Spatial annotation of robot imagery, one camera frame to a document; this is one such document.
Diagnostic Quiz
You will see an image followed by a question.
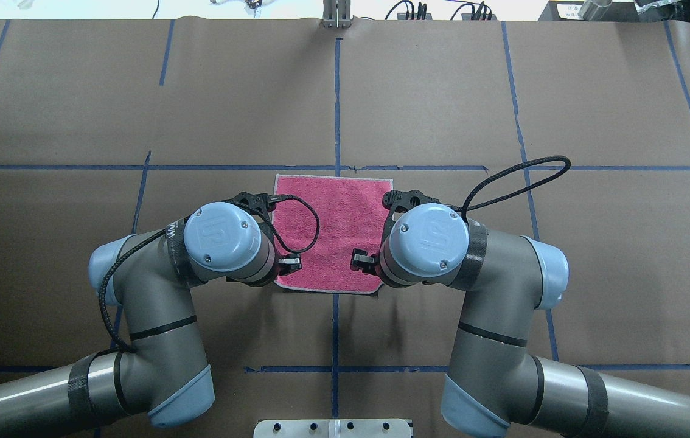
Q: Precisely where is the black braided cable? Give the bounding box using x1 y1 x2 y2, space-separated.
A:
97 195 321 353
461 155 571 214

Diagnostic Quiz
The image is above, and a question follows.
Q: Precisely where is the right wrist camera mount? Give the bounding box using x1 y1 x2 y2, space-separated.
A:
382 190 440 222

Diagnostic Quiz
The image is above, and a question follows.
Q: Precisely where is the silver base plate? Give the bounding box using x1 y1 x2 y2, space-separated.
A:
253 418 414 437

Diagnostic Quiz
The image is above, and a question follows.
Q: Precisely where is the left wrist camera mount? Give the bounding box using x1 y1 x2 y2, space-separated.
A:
223 192 283 215

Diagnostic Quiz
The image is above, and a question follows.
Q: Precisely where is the right black braided cable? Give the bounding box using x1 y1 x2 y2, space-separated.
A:
461 155 571 214

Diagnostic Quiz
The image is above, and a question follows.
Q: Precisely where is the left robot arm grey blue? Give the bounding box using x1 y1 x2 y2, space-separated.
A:
0 192 304 437

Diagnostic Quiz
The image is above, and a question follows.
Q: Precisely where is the left black braided cable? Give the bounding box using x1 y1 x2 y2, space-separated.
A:
97 195 321 353

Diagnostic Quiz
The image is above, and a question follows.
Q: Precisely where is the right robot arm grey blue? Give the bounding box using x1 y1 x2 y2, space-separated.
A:
351 194 690 437

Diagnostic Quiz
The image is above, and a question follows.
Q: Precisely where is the aluminium frame post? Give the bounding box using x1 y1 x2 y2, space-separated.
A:
321 0 352 29

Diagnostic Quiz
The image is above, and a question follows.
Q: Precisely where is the pink towel grey back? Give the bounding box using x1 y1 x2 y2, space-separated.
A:
274 175 393 296

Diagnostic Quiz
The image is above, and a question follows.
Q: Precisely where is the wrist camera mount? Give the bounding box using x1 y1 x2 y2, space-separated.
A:
382 190 440 222
223 192 283 215

